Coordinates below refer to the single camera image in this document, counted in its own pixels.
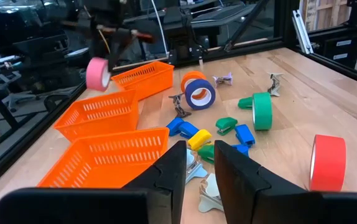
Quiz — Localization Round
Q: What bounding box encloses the white cable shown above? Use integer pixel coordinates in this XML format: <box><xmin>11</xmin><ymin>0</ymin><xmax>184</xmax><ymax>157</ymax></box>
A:
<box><xmin>149</xmin><ymin>0</ymin><xmax>170</xmax><ymax>58</ymax></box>

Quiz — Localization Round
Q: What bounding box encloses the wooden crate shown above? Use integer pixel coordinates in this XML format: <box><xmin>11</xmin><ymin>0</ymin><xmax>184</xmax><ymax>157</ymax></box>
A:
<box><xmin>299</xmin><ymin>0</ymin><xmax>352</xmax><ymax>32</ymax></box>

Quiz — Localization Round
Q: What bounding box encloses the red tape roll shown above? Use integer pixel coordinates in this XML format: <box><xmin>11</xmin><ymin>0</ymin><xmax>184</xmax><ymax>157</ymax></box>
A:
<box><xmin>308</xmin><ymin>134</ymin><xmax>347</xmax><ymax>192</ymax></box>

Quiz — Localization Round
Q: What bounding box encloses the yellow extension cord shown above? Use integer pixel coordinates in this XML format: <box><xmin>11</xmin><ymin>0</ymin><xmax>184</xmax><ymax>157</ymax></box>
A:
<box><xmin>99</xmin><ymin>29</ymin><xmax>111</xmax><ymax>54</ymax></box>

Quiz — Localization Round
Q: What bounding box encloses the black desk frame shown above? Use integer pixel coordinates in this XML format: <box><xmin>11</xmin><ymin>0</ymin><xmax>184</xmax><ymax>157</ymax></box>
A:
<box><xmin>190</xmin><ymin>0</ymin><xmax>276</xmax><ymax>41</ymax></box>

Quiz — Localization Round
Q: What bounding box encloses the orange tape roll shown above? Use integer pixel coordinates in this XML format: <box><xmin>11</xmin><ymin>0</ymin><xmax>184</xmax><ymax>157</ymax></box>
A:
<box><xmin>180</xmin><ymin>70</ymin><xmax>208</xmax><ymax>100</ymax></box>

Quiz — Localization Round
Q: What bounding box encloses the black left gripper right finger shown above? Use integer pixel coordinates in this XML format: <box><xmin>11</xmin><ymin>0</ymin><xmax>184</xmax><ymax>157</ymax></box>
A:
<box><xmin>214</xmin><ymin>139</ymin><xmax>310</xmax><ymax>224</ymax></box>

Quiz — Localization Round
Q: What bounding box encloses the black cabinet with white labels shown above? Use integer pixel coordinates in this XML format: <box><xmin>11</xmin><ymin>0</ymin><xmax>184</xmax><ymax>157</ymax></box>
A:
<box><xmin>308</xmin><ymin>29</ymin><xmax>357</xmax><ymax>70</ymax></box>

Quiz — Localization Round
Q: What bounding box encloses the green mini stapler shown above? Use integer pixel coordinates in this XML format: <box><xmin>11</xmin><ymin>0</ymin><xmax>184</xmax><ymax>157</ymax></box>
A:
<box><xmin>197</xmin><ymin>144</ymin><xmax>216</xmax><ymax>165</ymax></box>
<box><xmin>237</xmin><ymin>96</ymin><xmax>254</xmax><ymax>110</ymax></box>
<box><xmin>215</xmin><ymin>116</ymin><xmax>239</xmax><ymax>137</ymax></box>

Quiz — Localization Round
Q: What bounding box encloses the blue tape roll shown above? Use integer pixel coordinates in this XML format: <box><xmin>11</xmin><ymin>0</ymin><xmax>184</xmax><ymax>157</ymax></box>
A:
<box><xmin>184</xmin><ymin>78</ymin><xmax>216</xmax><ymax>111</ymax></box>

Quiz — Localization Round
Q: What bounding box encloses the light blue staple remover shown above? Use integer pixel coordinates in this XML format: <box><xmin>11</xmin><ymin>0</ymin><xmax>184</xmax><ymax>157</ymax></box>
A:
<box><xmin>198</xmin><ymin>173</ymin><xmax>225</xmax><ymax>214</ymax></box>
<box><xmin>185</xmin><ymin>148</ymin><xmax>209</xmax><ymax>185</ymax></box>

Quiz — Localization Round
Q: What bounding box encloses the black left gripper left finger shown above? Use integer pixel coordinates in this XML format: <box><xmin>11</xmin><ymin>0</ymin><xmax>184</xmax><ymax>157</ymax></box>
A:
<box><xmin>122</xmin><ymin>140</ymin><xmax>188</xmax><ymax>224</ymax></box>

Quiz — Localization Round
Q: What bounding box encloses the dark binder clip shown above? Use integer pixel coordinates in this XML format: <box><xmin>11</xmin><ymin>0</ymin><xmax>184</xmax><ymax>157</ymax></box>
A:
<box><xmin>168</xmin><ymin>92</ymin><xmax>193</xmax><ymax>119</ymax></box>

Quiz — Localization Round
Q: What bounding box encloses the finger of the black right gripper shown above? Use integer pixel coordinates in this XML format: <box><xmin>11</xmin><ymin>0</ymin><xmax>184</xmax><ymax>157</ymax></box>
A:
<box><xmin>106</xmin><ymin>29</ymin><xmax>132</xmax><ymax>72</ymax></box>

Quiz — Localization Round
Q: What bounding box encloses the pale green staple remover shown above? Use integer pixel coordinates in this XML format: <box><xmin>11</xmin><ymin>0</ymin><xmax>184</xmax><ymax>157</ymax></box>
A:
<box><xmin>267</xmin><ymin>72</ymin><xmax>284</xmax><ymax>97</ymax></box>

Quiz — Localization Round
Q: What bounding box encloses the green tape roll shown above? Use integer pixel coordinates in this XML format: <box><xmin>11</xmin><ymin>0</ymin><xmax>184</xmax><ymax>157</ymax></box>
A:
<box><xmin>252</xmin><ymin>91</ymin><xmax>273</xmax><ymax>131</ymax></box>

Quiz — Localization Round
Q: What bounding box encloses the orange plastic mesh basket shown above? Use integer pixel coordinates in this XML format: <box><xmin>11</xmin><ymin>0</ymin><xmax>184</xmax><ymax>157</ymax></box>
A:
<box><xmin>53</xmin><ymin>89</ymin><xmax>141</xmax><ymax>142</ymax></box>
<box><xmin>111</xmin><ymin>60</ymin><xmax>175</xmax><ymax>101</ymax></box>
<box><xmin>37</xmin><ymin>126</ymin><xmax>170</xmax><ymax>189</ymax></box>

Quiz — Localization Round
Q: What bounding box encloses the yellow mini stapler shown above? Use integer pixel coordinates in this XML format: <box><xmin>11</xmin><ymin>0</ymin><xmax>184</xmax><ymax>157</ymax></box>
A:
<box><xmin>187</xmin><ymin>129</ymin><xmax>213</xmax><ymax>152</ymax></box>

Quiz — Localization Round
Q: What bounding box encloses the pink tape roll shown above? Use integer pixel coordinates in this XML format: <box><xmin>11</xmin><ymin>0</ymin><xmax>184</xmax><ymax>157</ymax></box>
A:
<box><xmin>85</xmin><ymin>57</ymin><xmax>112</xmax><ymax>93</ymax></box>

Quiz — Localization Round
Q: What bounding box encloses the grey office chair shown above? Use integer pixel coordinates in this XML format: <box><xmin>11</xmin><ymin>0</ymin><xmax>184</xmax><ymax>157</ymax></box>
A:
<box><xmin>0</xmin><ymin>70</ymin><xmax>42</xmax><ymax>114</ymax></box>

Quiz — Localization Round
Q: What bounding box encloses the silver frame bracket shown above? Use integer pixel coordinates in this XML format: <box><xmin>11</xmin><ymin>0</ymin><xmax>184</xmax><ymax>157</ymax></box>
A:
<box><xmin>292</xmin><ymin>9</ymin><xmax>315</xmax><ymax>55</ymax></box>

